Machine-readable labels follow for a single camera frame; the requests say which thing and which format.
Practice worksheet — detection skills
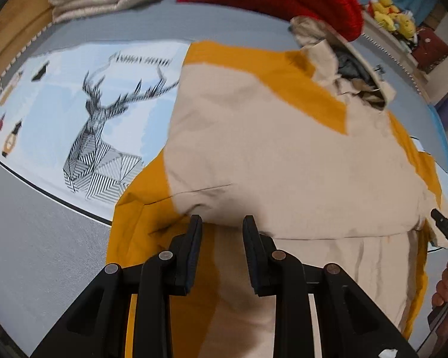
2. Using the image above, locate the dark red bag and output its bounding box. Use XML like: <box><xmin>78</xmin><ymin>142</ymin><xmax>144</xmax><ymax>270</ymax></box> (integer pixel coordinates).
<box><xmin>412</xmin><ymin>26</ymin><xmax>448</xmax><ymax>73</ymax></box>

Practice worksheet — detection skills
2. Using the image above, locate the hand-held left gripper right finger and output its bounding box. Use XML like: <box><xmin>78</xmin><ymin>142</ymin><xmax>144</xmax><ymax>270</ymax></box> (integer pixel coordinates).
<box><xmin>243</xmin><ymin>215</ymin><xmax>419</xmax><ymax>358</ymax></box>

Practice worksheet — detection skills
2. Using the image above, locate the printed grey blue bedsheet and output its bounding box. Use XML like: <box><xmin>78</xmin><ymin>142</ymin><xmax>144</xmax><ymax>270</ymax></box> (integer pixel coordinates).
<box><xmin>0</xmin><ymin>0</ymin><xmax>448</xmax><ymax>358</ymax></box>

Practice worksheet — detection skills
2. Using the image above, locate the pile of yellow plush toys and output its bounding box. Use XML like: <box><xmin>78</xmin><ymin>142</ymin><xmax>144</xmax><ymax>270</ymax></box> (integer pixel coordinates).
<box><xmin>366</xmin><ymin>0</ymin><xmax>418</xmax><ymax>43</ymax></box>

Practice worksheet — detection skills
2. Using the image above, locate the beige and yellow jacket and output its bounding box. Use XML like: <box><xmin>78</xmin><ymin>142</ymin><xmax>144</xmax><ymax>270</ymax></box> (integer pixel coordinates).
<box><xmin>105</xmin><ymin>17</ymin><xmax>448</xmax><ymax>358</ymax></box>

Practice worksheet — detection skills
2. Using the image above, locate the wooden bed frame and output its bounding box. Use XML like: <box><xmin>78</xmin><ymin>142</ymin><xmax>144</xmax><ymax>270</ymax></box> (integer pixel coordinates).
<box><xmin>0</xmin><ymin>0</ymin><xmax>55</xmax><ymax>86</ymax></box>

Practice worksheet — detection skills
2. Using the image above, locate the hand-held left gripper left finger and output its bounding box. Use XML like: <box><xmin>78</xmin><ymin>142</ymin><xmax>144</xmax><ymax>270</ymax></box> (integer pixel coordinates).
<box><xmin>30</xmin><ymin>214</ymin><xmax>203</xmax><ymax>358</ymax></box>

